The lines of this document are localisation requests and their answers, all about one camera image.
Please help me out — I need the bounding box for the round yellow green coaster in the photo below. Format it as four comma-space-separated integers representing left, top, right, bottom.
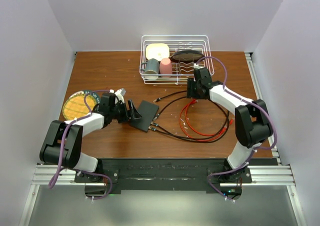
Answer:
62, 90, 101, 121

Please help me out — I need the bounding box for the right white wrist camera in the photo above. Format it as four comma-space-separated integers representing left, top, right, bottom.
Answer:
193, 63, 204, 70

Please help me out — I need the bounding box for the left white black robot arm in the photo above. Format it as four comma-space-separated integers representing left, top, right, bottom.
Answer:
39, 89, 142, 182

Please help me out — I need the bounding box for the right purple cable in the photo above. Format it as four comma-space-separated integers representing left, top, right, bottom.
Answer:
194, 56, 278, 203

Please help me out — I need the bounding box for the purple cable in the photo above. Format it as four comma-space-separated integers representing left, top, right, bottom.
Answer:
47, 88, 115, 201
194, 56, 278, 203

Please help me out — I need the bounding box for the black network switch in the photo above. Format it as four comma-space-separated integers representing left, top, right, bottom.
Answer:
129, 100, 159, 133

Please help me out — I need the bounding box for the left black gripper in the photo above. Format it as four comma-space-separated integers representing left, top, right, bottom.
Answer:
110, 99, 142, 124

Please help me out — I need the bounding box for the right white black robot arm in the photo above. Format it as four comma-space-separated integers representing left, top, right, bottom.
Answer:
187, 67, 276, 183

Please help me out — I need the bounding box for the dark brown oval bowl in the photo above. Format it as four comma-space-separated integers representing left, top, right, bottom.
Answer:
169, 50, 204, 64

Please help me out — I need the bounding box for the white wire dish rack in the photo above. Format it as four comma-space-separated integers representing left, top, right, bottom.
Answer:
139, 34, 214, 85

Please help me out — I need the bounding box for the red ethernet cable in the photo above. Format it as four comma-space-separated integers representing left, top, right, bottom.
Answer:
178, 98, 236, 140

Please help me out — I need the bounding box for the grey mug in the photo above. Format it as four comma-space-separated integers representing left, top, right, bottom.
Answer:
141, 58, 160, 75

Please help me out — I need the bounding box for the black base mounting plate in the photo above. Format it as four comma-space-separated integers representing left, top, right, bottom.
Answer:
75, 158, 277, 199

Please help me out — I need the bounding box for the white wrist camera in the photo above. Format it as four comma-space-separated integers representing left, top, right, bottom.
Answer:
193, 63, 204, 70
109, 88, 126, 103

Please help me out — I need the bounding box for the pink cup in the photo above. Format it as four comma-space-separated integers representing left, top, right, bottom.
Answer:
159, 58, 173, 77

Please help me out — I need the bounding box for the cream square plate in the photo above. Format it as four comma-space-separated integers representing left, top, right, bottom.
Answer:
145, 43, 170, 61

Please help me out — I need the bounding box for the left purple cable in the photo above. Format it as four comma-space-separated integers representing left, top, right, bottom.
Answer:
47, 88, 115, 201

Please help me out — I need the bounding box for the aluminium frame rail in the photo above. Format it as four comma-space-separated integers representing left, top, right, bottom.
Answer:
18, 52, 307, 226

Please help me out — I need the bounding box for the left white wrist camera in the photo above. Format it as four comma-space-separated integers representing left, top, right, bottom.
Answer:
109, 88, 126, 103

